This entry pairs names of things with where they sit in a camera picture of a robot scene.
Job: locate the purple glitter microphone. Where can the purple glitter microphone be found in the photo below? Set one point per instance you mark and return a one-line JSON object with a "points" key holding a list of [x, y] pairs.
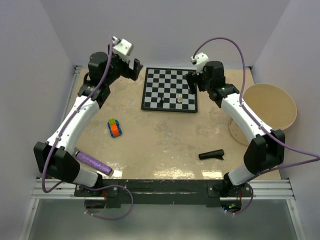
{"points": [[94, 163]]}

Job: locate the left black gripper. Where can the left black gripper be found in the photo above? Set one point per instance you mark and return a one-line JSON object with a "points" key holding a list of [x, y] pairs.
{"points": [[132, 74]]}

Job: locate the black white chessboard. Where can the black white chessboard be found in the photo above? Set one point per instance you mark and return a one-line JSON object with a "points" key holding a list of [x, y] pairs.
{"points": [[168, 84]]}

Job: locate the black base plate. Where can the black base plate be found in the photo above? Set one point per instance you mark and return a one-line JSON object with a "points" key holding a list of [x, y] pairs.
{"points": [[210, 193]]}

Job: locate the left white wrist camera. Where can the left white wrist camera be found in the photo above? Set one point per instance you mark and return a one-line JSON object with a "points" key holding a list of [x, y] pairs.
{"points": [[122, 48]]}

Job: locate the white chess piece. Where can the white chess piece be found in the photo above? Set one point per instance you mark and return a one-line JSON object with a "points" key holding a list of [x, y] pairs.
{"points": [[180, 98]]}

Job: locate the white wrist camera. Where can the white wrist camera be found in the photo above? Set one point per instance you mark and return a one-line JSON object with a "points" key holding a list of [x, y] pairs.
{"points": [[199, 60], [122, 48]]}

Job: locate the aluminium front rail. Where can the aluminium front rail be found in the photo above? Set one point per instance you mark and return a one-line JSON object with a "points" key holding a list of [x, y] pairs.
{"points": [[262, 190]]}

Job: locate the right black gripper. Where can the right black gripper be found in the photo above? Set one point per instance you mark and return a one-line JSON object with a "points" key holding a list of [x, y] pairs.
{"points": [[193, 78]]}

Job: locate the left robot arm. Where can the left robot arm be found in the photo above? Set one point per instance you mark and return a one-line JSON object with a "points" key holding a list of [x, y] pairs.
{"points": [[57, 156]]}

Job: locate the black trash bag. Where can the black trash bag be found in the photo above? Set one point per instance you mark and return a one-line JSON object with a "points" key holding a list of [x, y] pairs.
{"points": [[215, 154]]}

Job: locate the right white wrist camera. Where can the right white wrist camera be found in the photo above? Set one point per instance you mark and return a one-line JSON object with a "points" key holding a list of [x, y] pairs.
{"points": [[199, 60]]}

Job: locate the aluminium left rail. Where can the aluminium left rail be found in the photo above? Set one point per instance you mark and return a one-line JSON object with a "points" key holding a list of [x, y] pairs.
{"points": [[76, 74]]}

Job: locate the beige round trash bin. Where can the beige round trash bin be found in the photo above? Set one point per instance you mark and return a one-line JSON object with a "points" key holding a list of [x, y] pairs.
{"points": [[273, 107]]}

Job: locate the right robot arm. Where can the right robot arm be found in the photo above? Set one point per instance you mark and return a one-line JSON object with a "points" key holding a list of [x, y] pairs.
{"points": [[265, 150]]}

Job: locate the aluminium rail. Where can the aluminium rail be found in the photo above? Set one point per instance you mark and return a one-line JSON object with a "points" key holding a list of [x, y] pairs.
{"points": [[262, 190], [76, 74]]}

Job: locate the colourful toy block car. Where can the colourful toy block car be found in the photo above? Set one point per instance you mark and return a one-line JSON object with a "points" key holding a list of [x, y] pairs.
{"points": [[114, 128]]}

